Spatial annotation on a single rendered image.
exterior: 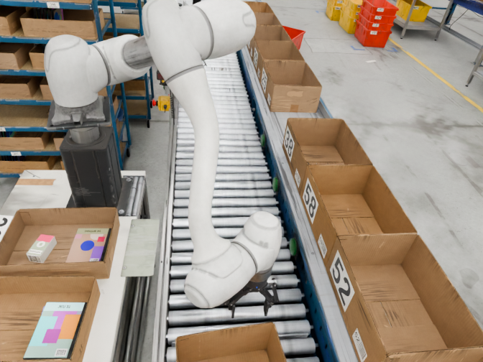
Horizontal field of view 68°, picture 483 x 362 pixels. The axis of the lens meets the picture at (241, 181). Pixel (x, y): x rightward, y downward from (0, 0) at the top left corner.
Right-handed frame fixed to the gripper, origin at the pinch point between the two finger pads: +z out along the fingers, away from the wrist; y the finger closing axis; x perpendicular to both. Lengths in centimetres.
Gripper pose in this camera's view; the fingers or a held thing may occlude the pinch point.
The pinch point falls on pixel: (249, 309)
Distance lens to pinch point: 123.8
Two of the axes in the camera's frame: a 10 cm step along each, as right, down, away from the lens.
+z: -0.8, 7.8, 6.3
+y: -9.9, 0.1, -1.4
